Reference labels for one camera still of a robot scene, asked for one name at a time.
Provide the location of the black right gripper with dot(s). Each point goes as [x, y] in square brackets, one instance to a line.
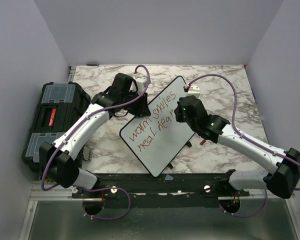
[178, 110]

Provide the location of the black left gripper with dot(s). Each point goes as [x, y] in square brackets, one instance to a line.
[143, 110]

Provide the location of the white whiteboard black frame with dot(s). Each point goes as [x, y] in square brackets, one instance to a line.
[157, 139]

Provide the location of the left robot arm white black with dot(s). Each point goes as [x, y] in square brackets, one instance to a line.
[57, 159]

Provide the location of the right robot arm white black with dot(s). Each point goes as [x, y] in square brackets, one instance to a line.
[281, 168]

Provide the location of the black plastic toolbox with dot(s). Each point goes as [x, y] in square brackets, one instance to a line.
[59, 107]

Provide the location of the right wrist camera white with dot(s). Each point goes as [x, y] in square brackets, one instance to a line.
[192, 90]

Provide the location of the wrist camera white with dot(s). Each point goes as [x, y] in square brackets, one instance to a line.
[192, 90]
[140, 83]

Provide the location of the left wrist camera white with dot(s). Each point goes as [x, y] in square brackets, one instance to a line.
[140, 83]

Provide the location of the black front mounting rail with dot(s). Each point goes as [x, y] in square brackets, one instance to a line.
[168, 190]

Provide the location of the aluminium frame rail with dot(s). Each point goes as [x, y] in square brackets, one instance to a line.
[38, 195]

